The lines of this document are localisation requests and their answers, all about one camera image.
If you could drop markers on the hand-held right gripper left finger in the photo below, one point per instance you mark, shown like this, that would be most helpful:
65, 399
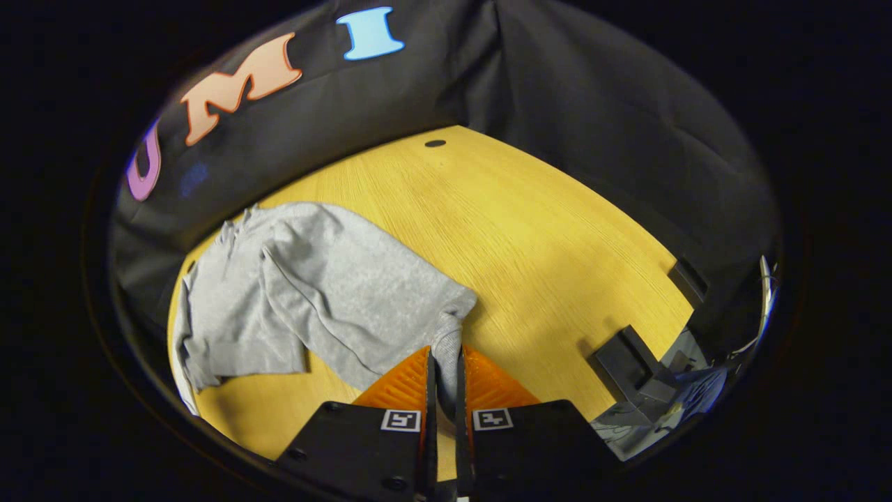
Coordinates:
432, 453

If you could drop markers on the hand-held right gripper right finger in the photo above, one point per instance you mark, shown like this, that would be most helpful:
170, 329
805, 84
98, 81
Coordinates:
463, 453

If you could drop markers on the grey sweatshirt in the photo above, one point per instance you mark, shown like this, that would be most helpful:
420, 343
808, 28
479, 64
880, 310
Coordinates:
348, 293

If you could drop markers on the black table clamp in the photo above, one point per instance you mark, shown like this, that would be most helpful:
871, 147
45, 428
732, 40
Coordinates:
631, 366
690, 280

